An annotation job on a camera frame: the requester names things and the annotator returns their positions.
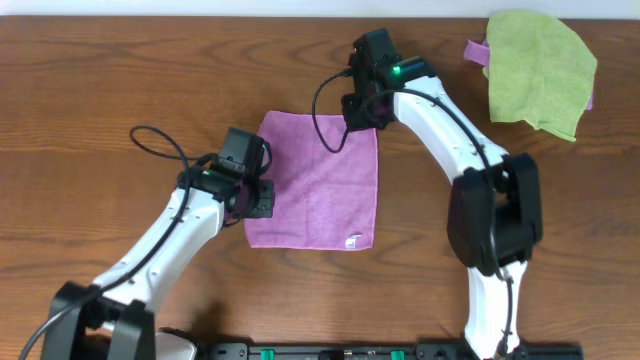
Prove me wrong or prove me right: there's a purple microfiber cloth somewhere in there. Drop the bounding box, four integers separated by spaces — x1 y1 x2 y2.
244 111 379 251

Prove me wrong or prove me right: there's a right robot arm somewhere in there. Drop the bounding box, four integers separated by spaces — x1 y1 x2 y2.
341 29 542 359

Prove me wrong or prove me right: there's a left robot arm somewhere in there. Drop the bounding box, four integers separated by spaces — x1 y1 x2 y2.
20 128 274 360

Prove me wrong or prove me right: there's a green microfiber cloth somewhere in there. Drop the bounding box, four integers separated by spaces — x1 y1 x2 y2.
485 11 598 142

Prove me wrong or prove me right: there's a right black cable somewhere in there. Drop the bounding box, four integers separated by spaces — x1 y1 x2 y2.
310 68 516 360

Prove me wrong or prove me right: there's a black cable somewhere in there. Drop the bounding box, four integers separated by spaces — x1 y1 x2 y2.
310 68 516 360
17 124 274 360

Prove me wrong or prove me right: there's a left black cable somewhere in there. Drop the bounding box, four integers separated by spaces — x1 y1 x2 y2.
17 124 274 360

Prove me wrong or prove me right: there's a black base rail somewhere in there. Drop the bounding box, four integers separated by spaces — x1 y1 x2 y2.
199 340 584 360

